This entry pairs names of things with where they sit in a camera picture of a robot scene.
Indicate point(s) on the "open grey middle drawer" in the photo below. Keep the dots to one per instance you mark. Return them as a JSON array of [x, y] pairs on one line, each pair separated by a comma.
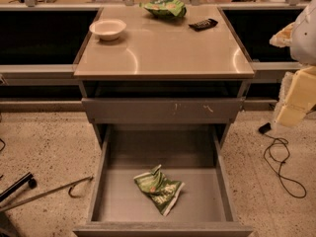
[[187, 153]]

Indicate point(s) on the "white bowl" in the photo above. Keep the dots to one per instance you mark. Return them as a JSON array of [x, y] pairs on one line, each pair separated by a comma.
[[108, 29]]

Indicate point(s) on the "closed grey top drawer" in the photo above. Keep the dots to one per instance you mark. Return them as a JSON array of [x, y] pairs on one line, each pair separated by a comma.
[[163, 110]]

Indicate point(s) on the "dark candy bar wrapper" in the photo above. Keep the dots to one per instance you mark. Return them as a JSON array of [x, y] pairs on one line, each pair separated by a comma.
[[203, 25]]

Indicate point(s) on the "grey drawer cabinet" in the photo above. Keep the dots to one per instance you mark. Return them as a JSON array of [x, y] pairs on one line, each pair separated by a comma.
[[164, 59]]

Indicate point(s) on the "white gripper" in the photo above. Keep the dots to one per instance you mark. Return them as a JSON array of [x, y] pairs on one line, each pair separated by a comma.
[[304, 41]]

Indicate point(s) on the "black wheeled stand leg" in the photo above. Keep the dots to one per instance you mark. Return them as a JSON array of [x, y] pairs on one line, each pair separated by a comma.
[[26, 179]]

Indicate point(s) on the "green chip bag on counter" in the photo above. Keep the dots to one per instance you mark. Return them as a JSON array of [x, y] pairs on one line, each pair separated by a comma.
[[165, 9]]

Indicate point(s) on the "metal hooked rod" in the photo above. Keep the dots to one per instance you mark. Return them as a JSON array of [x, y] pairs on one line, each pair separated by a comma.
[[47, 193]]

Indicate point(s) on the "green jalapeno chip bag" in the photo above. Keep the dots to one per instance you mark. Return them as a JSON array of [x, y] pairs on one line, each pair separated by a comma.
[[162, 191]]

